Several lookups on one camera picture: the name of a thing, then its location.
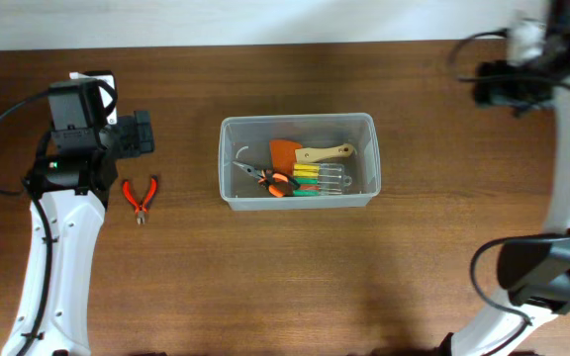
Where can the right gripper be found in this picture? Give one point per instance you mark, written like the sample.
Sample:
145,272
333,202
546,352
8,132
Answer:
488,87

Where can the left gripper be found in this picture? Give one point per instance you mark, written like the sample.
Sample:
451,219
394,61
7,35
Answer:
140,133

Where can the orange scraper with wooden handle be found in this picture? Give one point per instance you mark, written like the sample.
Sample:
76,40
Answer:
285,153

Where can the orange-black needle-nose pliers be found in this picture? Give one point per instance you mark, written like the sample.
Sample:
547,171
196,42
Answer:
278,184

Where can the clear case of screwdrivers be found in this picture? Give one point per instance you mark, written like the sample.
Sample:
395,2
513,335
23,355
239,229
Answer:
320,179

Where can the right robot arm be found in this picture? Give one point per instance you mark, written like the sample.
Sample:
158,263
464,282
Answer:
524,281

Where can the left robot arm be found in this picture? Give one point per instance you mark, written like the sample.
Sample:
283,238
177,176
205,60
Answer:
69,185

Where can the clear plastic container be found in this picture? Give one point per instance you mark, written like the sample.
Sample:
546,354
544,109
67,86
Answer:
246,140

